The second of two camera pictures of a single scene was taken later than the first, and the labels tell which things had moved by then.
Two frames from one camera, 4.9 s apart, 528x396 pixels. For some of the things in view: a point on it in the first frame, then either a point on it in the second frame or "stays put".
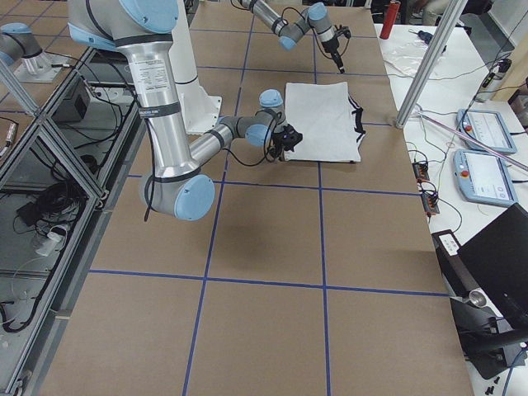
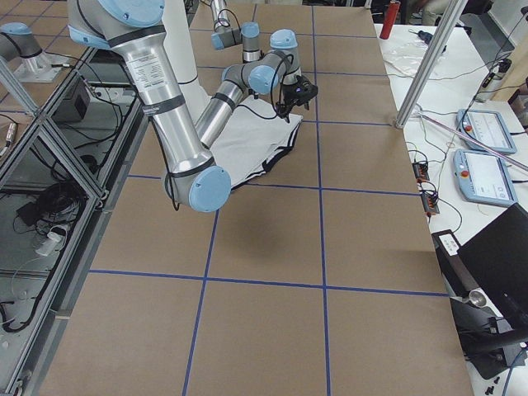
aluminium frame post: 431,63 stays put
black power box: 73,108 stays put
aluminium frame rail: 43,122 stays put
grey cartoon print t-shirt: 328,120 → 254,139
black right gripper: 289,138 → 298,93
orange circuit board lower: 431,204 stays put
